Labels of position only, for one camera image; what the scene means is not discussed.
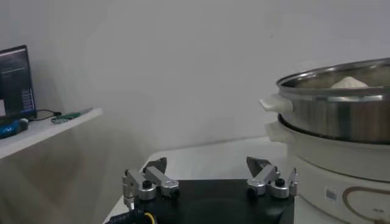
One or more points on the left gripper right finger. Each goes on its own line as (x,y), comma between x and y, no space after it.
(268,181)

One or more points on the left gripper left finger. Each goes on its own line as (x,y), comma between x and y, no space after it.
(152,182)

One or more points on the white steamed baozi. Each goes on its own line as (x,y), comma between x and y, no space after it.
(348,83)

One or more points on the stainless steel steamer basket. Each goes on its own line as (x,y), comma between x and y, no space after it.
(335,115)

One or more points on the white electric cooking pot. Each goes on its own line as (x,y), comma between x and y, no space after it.
(329,164)

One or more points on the white side table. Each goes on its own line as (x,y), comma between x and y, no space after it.
(61,128)

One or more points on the blue handheld tool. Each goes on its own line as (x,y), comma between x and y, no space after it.
(12,128)

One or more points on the dark computer monitor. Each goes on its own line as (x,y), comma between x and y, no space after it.
(15,82)

